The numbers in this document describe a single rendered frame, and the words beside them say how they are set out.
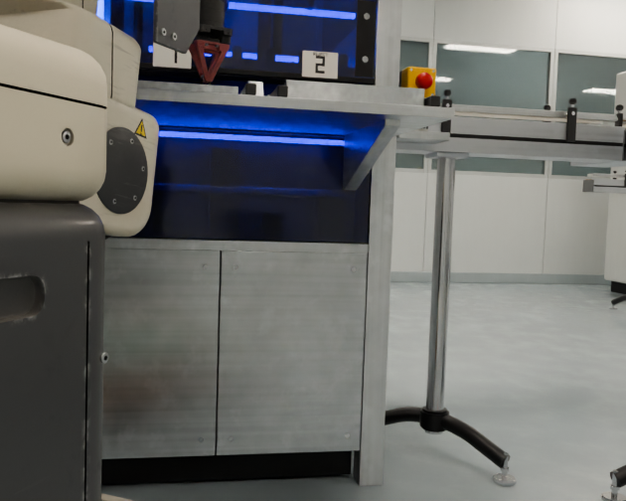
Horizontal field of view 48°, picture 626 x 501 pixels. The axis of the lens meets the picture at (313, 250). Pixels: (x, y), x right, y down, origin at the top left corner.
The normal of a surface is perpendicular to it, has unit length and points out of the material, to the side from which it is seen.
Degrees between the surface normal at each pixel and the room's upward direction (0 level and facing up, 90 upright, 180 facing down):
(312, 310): 90
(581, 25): 90
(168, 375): 90
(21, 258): 90
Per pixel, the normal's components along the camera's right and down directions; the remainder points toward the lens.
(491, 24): 0.18, 0.07
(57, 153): 0.93, 0.06
